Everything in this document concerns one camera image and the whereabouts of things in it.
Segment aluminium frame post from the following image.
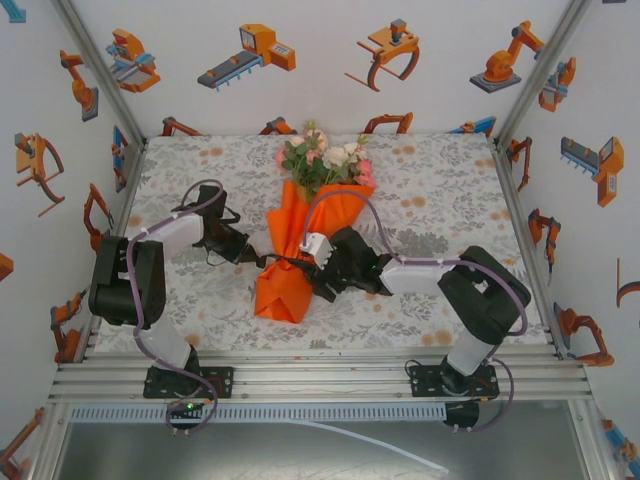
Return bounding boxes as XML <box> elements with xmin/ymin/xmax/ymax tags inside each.
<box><xmin>52</xmin><ymin>0</ymin><xmax>147</xmax><ymax>147</ymax></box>
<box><xmin>494</xmin><ymin>0</ymin><xmax>596</xmax><ymax>146</ymax></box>

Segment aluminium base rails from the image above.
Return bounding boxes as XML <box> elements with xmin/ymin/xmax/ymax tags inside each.
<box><xmin>47</xmin><ymin>349</ymin><xmax>594</xmax><ymax>404</ymax></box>

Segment aluminium side rail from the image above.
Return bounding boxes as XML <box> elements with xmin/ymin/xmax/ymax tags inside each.
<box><xmin>74</xmin><ymin>142</ymin><xmax>147</xmax><ymax>364</ymax></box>
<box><xmin>492</xmin><ymin>139</ymin><xmax>569</xmax><ymax>361</ymax></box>

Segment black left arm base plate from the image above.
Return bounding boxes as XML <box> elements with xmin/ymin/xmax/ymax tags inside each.
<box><xmin>143</xmin><ymin>366</ymin><xmax>236</xmax><ymax>400</ymax></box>

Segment white slotted cable duct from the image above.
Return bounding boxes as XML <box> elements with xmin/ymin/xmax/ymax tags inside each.
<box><xmin>67</xmin><ymin>403</ymin><xmax>447</xmax><ymax>422</ymax></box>

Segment artificial pink white flower bunch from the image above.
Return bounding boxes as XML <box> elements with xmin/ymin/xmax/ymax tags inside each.
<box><xmin>274</xmin><ymin>119</ymin><xmax>377</xmax><ymax>204</ymax></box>

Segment circuit board with green light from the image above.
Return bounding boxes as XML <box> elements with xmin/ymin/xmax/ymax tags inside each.
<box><xmin>166</xmin><ymin>398</ymin><xmax>207</xmax><ymax>417</ymax></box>

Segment orange wrapping paper sheet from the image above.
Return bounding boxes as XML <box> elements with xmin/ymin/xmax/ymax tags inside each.
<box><xmin>253</xmin><ymin>180</ymin><xmax>376</xmax><ymax>325</ymax></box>

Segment black ribbon with gold print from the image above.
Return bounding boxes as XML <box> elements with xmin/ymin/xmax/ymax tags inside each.
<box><xmin>248</xmin><ymin>252</ymin><xmax>321</xmax><ymax>274</ymax></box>

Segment floral print tablecloth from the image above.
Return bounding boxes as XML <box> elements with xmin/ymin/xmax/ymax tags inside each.
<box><xmin>93</xmin><ymin>132</ymin><xmax>556</xmax><ymax>352</ymax></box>

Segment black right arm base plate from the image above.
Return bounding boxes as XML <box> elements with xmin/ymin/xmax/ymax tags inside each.
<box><xmin>409</xmin><ymin>363</ymin><xmax>500</xmax><ymax>400</ymax></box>

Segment black cable bracket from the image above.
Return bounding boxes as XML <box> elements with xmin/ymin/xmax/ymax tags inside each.
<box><xmin>442</xmin><ymin>401</ymin><xmax>481</xmax><ymax>432</ymax></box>

